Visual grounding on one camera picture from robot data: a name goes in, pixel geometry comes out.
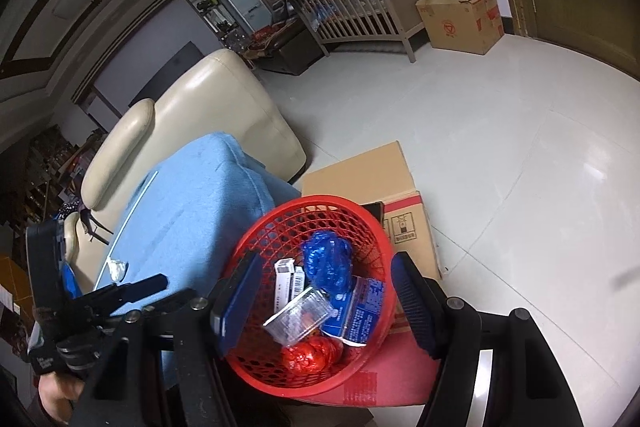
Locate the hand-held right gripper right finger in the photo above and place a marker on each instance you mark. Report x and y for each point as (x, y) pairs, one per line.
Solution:
(417, 307)

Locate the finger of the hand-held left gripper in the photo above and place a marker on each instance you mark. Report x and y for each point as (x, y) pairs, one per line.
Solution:
(170, 299)
(140, 285)

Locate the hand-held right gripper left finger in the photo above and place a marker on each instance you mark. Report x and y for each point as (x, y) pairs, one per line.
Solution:
(242, 302)

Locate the small white red box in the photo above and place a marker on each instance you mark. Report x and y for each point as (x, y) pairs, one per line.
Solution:
(284, 277)

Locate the dark blue printed box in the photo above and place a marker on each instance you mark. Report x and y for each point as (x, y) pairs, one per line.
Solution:
(362, 312)

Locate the clear plastic container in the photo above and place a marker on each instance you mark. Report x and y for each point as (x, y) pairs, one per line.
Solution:
(300, 314)

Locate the purple white box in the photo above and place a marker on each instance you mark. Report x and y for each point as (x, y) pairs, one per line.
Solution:
(299, 279)

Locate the red mesh basket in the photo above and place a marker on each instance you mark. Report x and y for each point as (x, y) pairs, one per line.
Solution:
(250, 369)

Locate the red plastic bag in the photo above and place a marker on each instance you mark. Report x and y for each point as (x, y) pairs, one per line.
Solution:
(310, 354)

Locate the blue plastic bag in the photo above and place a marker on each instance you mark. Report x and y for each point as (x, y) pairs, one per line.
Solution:
(325, 259)

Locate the person's left hand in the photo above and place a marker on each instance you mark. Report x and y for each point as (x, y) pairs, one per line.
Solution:
(60, 397)

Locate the crumpled white tissue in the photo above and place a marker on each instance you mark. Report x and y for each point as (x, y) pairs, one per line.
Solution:
(117, 269)

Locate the thin white strip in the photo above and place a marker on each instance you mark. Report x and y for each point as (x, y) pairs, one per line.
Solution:
(131, 208)

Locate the blue blanket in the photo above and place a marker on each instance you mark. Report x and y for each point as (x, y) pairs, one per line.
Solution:
(190, 207)

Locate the flat cardboard box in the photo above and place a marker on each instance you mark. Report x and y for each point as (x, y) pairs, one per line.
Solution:
(370, 172)

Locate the cream leather sofa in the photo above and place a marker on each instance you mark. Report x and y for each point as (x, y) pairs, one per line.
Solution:
(215, 107)

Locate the black television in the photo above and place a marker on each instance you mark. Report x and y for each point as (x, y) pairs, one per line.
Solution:
(170, 72)

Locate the black low cabinet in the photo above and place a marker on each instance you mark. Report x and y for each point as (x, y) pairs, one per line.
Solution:
(295, 54)

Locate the cardboard box with red logo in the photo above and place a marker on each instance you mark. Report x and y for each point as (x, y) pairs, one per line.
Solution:
(460, 27)

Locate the metal shelf rack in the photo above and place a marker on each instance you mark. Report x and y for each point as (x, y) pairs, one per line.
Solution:
(210, 7)

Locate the white appliance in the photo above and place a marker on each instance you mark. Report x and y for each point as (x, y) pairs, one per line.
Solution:
(245, 2)

